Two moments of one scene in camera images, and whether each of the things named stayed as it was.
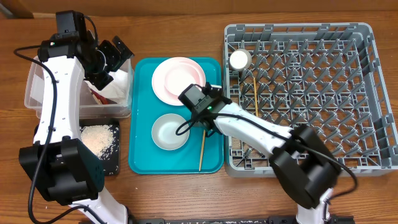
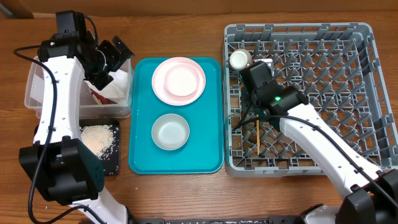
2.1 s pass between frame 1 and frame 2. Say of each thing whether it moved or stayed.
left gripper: stayed
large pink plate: stayed
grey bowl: stayed
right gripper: moved
